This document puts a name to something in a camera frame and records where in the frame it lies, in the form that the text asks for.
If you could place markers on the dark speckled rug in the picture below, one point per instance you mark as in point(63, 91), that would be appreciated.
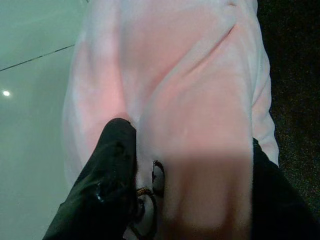
point(295, 75)

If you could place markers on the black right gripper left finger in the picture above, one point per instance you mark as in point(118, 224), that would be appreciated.
point(105, 180)

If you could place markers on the pink plush pillow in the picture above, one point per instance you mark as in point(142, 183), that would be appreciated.
point(175, 100)

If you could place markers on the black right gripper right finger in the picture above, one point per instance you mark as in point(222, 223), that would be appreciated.
point(277, 200)

